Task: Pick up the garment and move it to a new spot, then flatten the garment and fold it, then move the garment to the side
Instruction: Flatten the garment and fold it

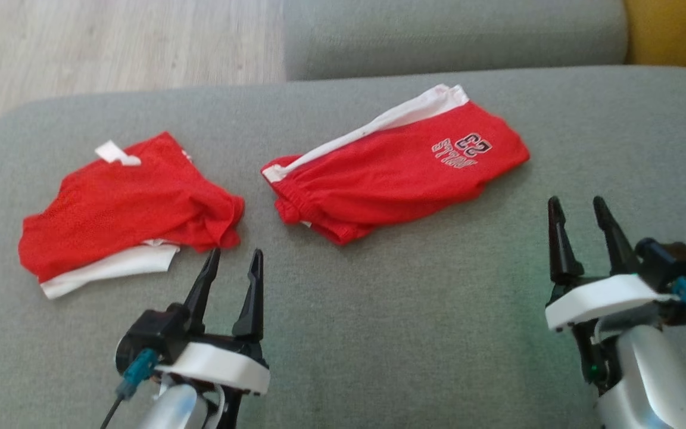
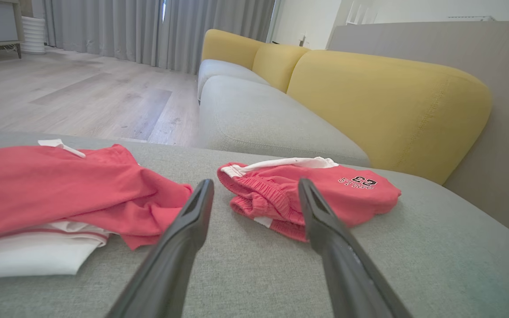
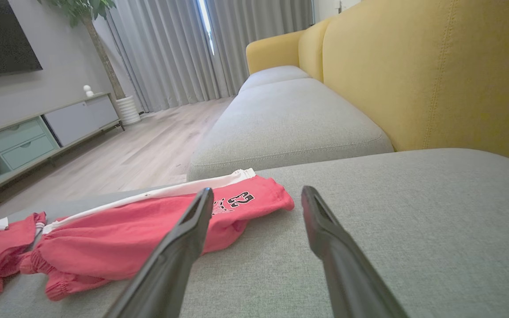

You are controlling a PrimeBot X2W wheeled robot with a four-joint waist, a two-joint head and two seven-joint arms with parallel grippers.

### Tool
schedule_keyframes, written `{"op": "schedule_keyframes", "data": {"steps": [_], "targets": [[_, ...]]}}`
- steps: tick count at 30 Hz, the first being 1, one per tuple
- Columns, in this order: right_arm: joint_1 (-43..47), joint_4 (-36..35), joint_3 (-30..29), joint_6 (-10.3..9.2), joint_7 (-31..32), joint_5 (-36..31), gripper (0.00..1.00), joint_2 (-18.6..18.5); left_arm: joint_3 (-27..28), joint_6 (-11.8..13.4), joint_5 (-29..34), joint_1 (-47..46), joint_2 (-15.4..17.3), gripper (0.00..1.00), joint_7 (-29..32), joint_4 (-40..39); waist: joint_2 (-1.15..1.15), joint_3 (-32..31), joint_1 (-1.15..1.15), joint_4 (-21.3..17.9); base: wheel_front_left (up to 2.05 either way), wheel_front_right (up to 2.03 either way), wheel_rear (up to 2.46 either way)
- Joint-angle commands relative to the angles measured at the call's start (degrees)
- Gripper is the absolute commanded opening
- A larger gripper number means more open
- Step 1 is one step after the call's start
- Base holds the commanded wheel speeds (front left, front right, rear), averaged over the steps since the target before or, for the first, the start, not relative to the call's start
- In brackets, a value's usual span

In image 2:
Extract grey fabric sofa ottoman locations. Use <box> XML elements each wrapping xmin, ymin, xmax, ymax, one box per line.
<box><xmin>0</xmin><ymin>132</ymin><xmax>509</xmax><ymax>318</ymax></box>

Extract grey curtains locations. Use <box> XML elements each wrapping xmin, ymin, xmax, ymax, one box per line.
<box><xmin>44</xmin><ymin>0</ymin><xmax>277</xmax><ymax>75</ymax></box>

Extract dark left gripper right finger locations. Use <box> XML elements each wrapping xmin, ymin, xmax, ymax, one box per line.
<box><xmin>298</xmin><ymin>178</ymin><xmax>414</xmax><ymax>318</ymax></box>

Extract grey sofa seat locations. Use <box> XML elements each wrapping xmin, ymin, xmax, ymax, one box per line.
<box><xmin>197</xmin><ymin>59</ymin><xmax>372</xmax><ymax>168</ymax></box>

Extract red shorts with white trim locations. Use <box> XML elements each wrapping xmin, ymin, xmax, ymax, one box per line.
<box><xmin>217</xmin><ymin>157</ymin><xmax>402</xmax><ymax>242</ymax></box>

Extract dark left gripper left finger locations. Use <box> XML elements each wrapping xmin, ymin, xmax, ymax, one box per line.
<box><xmin>106</xmin><ymin>179</ymin><xmax>215</xmax><ymax>318</ymax></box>

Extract yellow sofa back cushion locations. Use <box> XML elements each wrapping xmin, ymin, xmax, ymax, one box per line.
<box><xmin>252</xmin><ymin>43</ymin><xmax>311</xmax><ymax>93</ymax></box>
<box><xmin>201</xmin><ymin>29</ymin><xmax>266</xmax><ymax>71</ymax></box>
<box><xmin>286</xmin><ymin>49</ymin><xmax>493</xmax><ymax>185</ymax></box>

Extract red white basketball jersey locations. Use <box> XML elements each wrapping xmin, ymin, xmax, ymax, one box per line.
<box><xmin>0</xmin><ymin>139</ymin><xmax>193</xmax><ymax>280</ymax></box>

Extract white ribbed cylinder appliance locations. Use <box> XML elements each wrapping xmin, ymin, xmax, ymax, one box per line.
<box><xmin>21</xmin><ymin>16</ymin><xmax>46</xmax><ymax>55</ymax></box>

